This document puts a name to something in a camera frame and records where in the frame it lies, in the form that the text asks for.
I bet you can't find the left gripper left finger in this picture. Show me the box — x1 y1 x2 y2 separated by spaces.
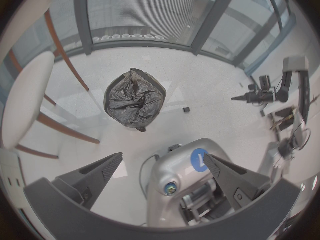
51 152 123 209

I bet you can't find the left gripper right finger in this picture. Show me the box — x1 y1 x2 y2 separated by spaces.
203 153 272 211

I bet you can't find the black plastic bag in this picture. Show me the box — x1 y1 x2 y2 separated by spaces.
103 67 167 133

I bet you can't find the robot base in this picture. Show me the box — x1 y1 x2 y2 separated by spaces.
146 101 312 228

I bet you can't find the white chair with wooden legs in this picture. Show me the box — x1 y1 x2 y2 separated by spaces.
0 0 100 160

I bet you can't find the window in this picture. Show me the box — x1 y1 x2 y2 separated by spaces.
0 0 299 68

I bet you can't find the black cable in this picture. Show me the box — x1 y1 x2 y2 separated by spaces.
138 154 161 200

